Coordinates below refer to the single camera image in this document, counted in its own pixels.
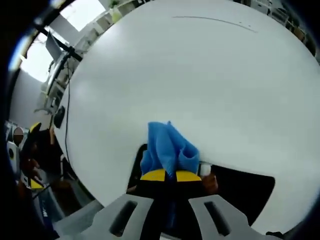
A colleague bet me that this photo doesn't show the black clamp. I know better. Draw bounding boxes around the black clamp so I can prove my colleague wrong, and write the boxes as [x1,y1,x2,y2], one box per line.
[53,105,66,129]

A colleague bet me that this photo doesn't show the black tripod stand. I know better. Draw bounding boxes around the black tripod stand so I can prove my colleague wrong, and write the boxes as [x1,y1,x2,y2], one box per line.
[36,24,84,62]

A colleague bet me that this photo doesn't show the blue cleaning cloth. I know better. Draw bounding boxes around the blue cleaning cloth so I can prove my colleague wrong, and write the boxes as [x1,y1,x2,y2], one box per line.
[139,120,201,179]

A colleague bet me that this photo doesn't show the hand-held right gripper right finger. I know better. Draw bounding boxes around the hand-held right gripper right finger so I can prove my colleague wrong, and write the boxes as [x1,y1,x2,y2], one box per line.
[174,169,252,240]

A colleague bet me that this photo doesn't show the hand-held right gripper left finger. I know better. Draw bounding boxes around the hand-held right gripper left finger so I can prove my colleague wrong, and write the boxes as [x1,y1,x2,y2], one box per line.
[92,168,168,240]

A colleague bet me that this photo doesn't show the black cable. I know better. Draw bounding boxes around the black cable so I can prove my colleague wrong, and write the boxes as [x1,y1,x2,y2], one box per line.
[63,59,74,165]

